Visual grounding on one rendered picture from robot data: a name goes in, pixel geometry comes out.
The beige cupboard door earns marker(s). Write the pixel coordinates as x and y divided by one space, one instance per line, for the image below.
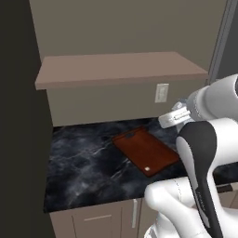
127 220

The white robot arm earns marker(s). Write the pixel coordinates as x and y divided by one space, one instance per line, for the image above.
198 155

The grey tall panel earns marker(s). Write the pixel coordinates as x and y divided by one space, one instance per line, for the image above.
224 37

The brown wall shelf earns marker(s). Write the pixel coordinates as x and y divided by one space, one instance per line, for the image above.
117 69

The beige drawer front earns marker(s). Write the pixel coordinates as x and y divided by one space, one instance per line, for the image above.
77 229

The white wall outlet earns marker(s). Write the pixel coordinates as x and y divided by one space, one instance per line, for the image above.
161 93

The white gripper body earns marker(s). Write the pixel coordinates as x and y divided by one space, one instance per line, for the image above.
173 119

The beige cupboard front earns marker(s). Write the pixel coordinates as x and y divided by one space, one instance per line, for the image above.
231 200

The reddish-brown rectangular tray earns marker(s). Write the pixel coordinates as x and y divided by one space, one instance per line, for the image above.
145 152

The dark tall fridge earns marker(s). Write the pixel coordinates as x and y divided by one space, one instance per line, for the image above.
18 124

